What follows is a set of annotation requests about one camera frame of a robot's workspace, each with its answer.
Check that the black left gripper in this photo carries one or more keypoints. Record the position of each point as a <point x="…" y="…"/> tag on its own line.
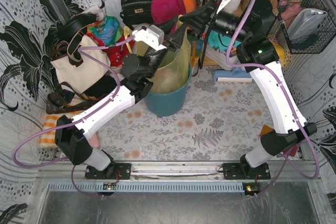
<point x="168" y="44"/>

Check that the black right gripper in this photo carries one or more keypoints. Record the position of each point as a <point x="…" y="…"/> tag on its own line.
<point x="210" y="20"/>

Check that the yellow-green trash bag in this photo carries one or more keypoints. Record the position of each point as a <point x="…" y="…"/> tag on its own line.
<point x="167" y="76"/>

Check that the teal plastic trash bin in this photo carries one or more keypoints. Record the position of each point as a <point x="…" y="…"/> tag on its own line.
<point x="163" y="105"/>

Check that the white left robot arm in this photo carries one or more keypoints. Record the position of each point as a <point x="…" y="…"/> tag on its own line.
<point x="72" y="135"/>

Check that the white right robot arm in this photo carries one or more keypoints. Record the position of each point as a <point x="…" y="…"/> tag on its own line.
<point x="258" y="56"/>

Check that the magenta fabric bag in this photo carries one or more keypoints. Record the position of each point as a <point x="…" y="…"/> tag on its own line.
<point x="164" y="10"/>

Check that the red fabric bag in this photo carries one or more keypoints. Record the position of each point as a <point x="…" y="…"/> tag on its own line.
<point x="116" y="54"/>

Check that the colourful striped bag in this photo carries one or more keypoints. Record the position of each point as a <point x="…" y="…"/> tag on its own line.
<point x="106" y="31"/>

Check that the cream canvas tote bag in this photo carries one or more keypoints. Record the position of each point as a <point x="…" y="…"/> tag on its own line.
<point x="87" y="73"/>

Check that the dark brown leather bag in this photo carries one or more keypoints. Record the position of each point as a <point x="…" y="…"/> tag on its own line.
<point x="59" y="101"/>

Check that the orange plush toy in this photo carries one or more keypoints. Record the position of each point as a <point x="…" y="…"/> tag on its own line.
<point x="190" y="5"/>

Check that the rainbow striped box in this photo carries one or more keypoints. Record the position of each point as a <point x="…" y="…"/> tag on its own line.
<point x="196" y="49"/>

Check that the teal folded cloth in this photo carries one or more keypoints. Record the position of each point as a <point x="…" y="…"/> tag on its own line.
<point x="218" y="41"/>

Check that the black leather handbag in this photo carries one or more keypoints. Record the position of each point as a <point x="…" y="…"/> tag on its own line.
<point x="135" y="12"/>

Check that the yellow plush duck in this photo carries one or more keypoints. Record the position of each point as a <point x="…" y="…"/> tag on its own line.
<point x="279" y="50"/>

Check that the silver foil pouch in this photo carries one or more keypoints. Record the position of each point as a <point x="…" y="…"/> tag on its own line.
<point x="305" y="23"/>

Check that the pink rolled towel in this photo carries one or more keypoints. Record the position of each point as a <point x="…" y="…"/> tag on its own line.
<point x="95" y="141"/>

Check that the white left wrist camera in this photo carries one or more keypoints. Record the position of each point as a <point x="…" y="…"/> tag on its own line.
<point x="151" y="35"/>

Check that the blue handled mop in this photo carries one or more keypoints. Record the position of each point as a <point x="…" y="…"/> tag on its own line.
<point x="234" y="75"/>

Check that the black wire basket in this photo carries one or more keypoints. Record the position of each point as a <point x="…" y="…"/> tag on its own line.
<point x="314" y="43"/>

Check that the aluminium mounting rail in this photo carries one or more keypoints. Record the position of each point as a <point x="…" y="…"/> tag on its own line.
<point x="176" y="171"/>

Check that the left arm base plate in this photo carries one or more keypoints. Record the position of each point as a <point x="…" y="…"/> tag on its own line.
<point x="121" y="171"/>

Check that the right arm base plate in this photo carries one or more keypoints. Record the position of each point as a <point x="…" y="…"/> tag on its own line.
<point x="234" y="171"/>

